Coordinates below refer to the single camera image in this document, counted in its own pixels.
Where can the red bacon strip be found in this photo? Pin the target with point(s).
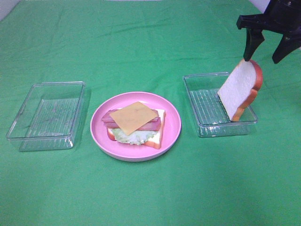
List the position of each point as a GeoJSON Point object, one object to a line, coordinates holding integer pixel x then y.
{"type": "Point", "coordinates": [152, 125]}
{"type": "Point", "coordinates": [107, 118]}

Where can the green lettuce leaf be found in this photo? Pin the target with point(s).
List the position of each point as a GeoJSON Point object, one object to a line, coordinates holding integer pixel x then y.
{"type": "Point", "coordinates": [138, 137]}

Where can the yellow cheese slice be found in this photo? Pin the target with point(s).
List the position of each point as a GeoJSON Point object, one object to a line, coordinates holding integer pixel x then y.
{"type": "Point", "coordinates": [132, 117]}

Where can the clear left plastic container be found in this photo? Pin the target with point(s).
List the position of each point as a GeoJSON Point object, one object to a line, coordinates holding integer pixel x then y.
{"type": "Point", "coordinates": [49, 118]}

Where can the white bread slice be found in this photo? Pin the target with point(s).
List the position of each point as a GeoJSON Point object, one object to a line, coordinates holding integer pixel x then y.
{"type": "Point", "coordinates": [240, 88]}
{"type": "Point", "coordinates": [154, 142]}

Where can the clear right plastic container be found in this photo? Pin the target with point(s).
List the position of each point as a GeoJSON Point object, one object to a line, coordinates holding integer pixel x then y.
{"type": "Point", "coordinates": [210, 117]}

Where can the pink round plate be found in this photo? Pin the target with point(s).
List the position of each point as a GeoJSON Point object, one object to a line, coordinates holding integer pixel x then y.
{"type": "Point", "coordinates": [135, 153]}

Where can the clear plastic container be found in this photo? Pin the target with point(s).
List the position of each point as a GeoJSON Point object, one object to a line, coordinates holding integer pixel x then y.
{"type": "Point", "coordinates": [49, 118]}
{"type": "Point", "coordinates": [210, 117]}

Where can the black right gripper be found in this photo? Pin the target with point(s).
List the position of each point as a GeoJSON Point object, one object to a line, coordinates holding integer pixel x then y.
{"type": "Point", "coordinates": [280, 16]}

